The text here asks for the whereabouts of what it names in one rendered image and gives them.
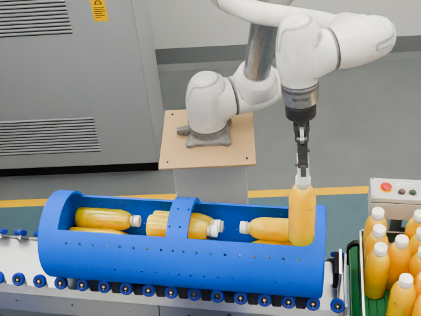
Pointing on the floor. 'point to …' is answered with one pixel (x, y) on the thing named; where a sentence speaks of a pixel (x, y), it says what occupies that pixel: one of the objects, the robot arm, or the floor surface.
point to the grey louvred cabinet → (78, 88)
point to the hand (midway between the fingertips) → (302, 169)
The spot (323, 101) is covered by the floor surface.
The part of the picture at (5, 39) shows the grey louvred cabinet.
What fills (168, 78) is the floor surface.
